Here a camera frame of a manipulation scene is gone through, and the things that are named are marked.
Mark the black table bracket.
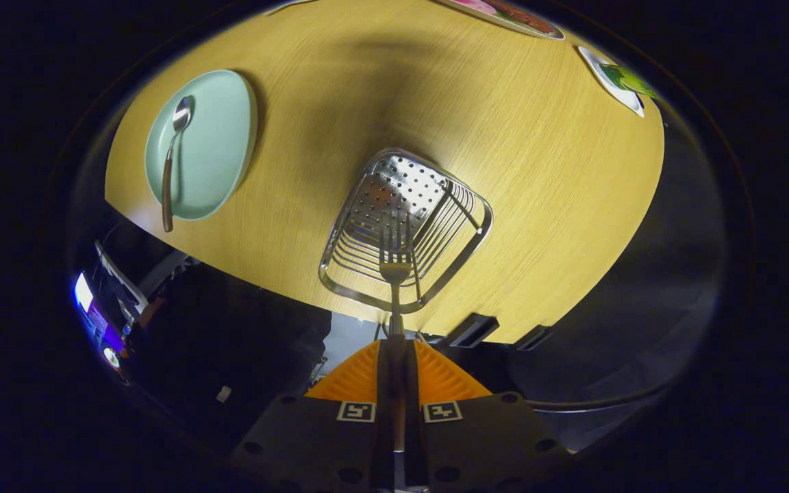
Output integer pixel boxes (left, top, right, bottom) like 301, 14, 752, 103
446, 314, 500, 349
514, 325, 553, 351

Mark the white square coaster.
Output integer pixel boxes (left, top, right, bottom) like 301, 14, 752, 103
578, 45, 645, 118

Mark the metal spoon with brown handle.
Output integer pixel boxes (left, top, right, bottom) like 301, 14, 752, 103
162, 95, 195, 233

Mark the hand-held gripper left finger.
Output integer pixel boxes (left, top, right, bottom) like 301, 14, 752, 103
227, 339, 395, 493

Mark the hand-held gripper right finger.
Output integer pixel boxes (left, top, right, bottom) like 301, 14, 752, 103
405, 339, 573, 493

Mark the plate of food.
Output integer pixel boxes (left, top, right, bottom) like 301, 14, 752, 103
436, 0, 565, 40

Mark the white stand frame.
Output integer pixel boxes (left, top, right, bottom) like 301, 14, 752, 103
95, 240, 190, 316

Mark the lit computer screen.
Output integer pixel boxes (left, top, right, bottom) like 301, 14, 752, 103
71, 270, 128, 370

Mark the metal fork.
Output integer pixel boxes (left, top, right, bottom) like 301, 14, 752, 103
379, 218, 414, 453

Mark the green drink bottle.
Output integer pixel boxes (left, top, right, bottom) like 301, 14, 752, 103
600, 62, 666, 103

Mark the pale green plate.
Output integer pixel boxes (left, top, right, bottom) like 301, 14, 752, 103
145, 69, 258, 221

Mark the metal wire cutlery basket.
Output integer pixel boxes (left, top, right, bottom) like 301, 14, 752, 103
318, 147, 494, 314

